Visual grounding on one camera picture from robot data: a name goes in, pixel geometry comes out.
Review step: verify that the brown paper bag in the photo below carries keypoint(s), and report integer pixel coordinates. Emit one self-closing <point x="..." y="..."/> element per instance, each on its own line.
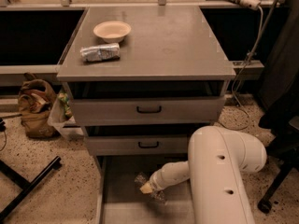
<point x="35" y="101"/>

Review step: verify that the grey top drawer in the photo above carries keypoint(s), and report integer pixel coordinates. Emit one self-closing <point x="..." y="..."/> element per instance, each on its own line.
<point x="145" y="102"/>

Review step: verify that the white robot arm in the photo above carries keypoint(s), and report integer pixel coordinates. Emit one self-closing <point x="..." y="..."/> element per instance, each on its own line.
<point x="216" y="159"/>

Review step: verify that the clear plastic bin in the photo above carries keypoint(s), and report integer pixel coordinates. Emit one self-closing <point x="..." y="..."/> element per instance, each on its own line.
<point x="67" y="128"/>

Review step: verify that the black stand legs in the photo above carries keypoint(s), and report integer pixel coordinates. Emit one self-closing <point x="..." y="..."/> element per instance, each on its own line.
<point x="25" y="185"/>

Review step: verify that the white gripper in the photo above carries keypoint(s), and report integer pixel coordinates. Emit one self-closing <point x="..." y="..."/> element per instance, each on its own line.
<point x="158" y="180"/>

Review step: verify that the grey middle drawer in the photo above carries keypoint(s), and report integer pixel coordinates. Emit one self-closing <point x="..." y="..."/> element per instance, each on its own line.
<point x="140" y="139"/>

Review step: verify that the grey bottom drawer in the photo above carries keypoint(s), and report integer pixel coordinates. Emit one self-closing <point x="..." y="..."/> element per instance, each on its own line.
<point x="124" y="203"/>

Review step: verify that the grey drawer cabinet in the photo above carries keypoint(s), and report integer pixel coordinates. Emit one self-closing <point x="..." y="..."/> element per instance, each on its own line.
<point x="166" y="44"/>

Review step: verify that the beige paper bowl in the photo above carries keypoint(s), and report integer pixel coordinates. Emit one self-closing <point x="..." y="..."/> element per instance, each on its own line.
<point x="112" y="31"/>

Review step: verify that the silver foil snack packet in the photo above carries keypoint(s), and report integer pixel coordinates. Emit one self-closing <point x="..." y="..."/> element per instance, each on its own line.
<point x="99" y="53"/>

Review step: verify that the green snack bag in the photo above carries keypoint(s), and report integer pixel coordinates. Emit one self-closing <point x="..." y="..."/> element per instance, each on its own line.
<point x="64" y="100"/>

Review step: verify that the grey drawer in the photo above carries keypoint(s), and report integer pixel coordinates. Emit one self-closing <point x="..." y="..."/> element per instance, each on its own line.
<point x="145" y="102"/>
<point x="124" y="203"/>
<point x="140" y="139"/>

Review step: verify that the clear plastic water bottle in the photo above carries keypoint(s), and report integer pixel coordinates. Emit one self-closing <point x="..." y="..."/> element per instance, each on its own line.
<point x="157" y="196"/>

